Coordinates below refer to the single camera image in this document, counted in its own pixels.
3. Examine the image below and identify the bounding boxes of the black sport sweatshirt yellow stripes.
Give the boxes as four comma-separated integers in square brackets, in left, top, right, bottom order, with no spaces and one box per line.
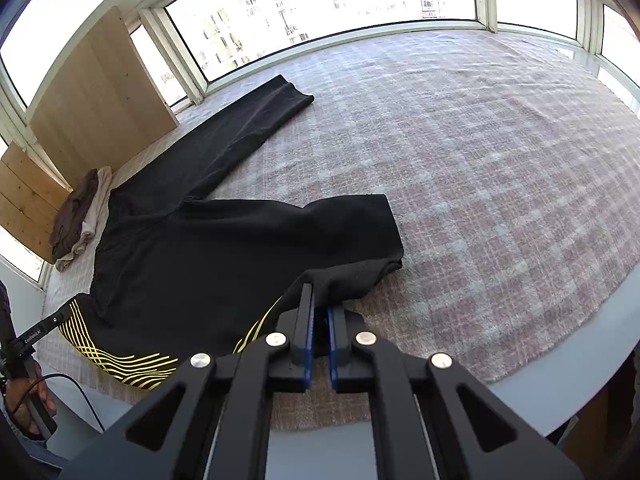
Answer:
[60,76,404,390]

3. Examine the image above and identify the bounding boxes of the person's left hand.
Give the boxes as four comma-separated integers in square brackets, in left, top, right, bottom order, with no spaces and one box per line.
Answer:
[2,374,59,436]

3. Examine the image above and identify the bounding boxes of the folded dark brown garment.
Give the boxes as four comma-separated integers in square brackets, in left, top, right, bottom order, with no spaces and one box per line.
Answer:
[49,168,99,261]

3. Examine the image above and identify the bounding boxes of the knotty pine plank board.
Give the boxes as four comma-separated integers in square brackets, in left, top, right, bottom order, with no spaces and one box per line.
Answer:
[0,143,70,264]

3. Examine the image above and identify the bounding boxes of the folded cream knit garment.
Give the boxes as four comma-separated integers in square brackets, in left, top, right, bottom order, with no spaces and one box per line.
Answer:
[54,166,113,272]

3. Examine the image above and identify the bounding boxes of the large light wooden board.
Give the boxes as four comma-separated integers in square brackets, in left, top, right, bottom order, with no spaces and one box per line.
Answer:
[27,6,178,188]

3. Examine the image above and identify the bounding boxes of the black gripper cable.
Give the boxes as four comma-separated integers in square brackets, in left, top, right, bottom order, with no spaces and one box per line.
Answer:
[0,358,108,436]

